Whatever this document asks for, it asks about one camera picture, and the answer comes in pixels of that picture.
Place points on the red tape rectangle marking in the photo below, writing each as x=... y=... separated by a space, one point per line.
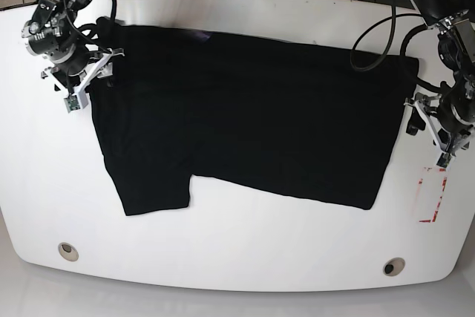
x=430 y=191

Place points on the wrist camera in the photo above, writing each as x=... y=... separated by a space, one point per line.
x=445 y=159
x=75 y=102

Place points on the black graphic t-shirt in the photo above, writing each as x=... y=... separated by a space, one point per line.
x=284 y=118

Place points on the left table grommet hole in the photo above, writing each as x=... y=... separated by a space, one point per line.
x=68 y=252

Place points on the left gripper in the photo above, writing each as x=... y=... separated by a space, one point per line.
x=449 y=133

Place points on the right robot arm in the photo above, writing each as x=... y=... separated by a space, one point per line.
x=51 y=31

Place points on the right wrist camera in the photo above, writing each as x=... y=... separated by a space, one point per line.
x=75 y=102

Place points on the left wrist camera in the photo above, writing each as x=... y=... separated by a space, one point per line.
x=445 y=159

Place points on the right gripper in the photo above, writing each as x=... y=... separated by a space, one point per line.
x=72 y=77

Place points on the right table grommet hole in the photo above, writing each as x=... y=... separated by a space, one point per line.
x=393 y=267

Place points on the table grommet hole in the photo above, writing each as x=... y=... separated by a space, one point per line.
x=68 y=252
x=393 y=267

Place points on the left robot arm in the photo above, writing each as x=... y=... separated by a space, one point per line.
x=454 y=20

